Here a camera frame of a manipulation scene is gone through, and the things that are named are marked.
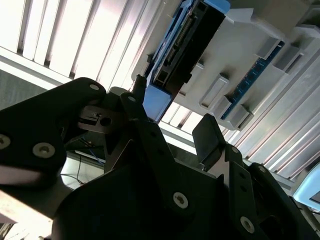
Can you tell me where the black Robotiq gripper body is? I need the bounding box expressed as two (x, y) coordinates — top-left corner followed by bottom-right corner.
(51, 159), (233, 240)

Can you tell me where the hard disk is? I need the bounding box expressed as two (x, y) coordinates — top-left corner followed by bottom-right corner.
(143, 0), (231, 123)

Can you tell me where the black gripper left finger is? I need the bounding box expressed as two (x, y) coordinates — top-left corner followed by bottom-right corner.
(0, 74), (197, 223)

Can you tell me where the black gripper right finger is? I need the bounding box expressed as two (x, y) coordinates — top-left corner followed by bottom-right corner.
(191, 113), (312, 240)

